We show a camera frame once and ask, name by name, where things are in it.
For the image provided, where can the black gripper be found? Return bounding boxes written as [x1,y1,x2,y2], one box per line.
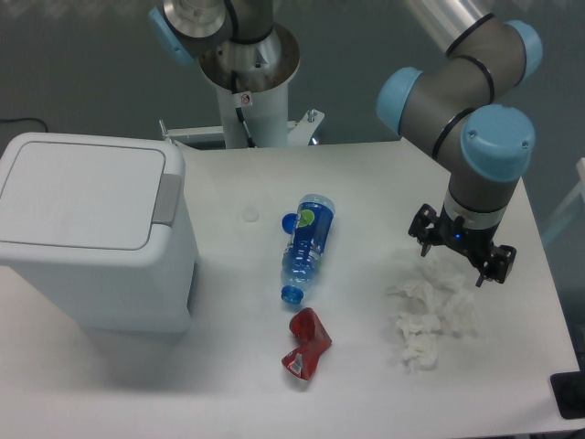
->
[408,204,516,287]

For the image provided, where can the white push-top trash can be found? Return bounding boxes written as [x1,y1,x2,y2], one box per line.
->
[1,133,199,333]

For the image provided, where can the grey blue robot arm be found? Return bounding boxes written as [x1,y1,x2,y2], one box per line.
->
[149,1,543,283]

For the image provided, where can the crushed red soda can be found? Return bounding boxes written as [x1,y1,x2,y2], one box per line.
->
[282,307,333,381]

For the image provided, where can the crumpled white tissue paper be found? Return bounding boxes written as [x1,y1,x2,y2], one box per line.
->
[387,256,479,373]

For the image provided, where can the blue plastic water bottle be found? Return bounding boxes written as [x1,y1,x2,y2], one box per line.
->
[281,194,335,305]

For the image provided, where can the blue bottle cap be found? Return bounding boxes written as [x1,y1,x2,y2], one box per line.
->
[281,212,297,234]

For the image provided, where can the black device at edge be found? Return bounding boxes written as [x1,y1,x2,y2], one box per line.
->
[550,371,584,420]

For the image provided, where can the white frame at right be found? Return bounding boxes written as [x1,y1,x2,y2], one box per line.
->
[540,157,584,248]

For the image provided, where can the white metal mounting bracket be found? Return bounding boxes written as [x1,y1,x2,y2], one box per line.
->
[159,109,325,149]

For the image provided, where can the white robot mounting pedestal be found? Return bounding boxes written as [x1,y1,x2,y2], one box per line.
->
[199,24,300,148]

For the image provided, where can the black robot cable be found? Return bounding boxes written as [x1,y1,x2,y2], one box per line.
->
[230,70,256,148]

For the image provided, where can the black floor cable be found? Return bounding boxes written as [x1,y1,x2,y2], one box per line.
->
[0,117,49,134]

